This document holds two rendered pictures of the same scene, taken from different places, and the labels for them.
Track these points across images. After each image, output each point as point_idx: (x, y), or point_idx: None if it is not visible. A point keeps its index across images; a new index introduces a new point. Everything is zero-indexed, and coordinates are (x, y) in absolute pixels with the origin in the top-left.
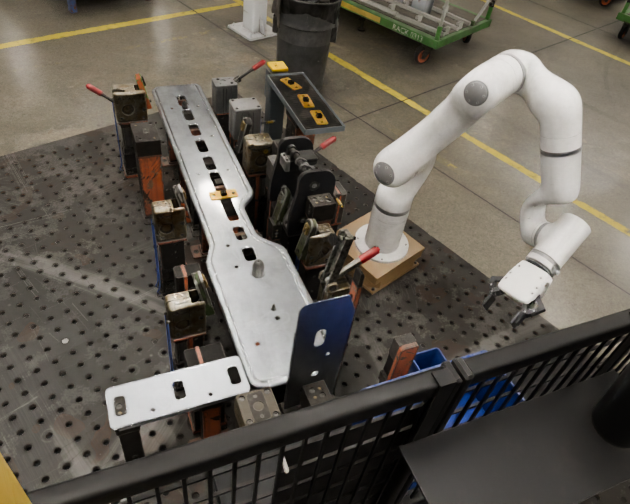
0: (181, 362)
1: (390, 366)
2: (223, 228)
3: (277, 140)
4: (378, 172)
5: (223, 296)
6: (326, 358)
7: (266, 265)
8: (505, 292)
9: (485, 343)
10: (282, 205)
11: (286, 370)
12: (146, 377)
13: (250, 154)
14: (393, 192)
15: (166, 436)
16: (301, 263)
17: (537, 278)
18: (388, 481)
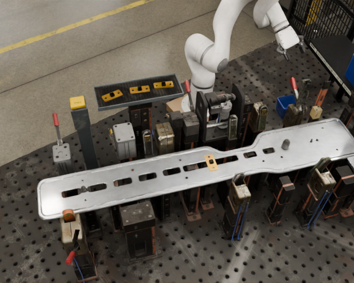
0: (316, 208)
1: None
2: (247, 163)
3: (173, 117)
4: (221, 67)
5: (306, 163)
6: None
7: (277, 142)
8: (289, 47)
9: (256, 83)
10: (236, 124)
11: (350, 138)
12: (306, 241)
13: (174, 140)
14: (210, 73)
15: (341, 228)
16: (257, 132)
17: (291, 31)
18: None
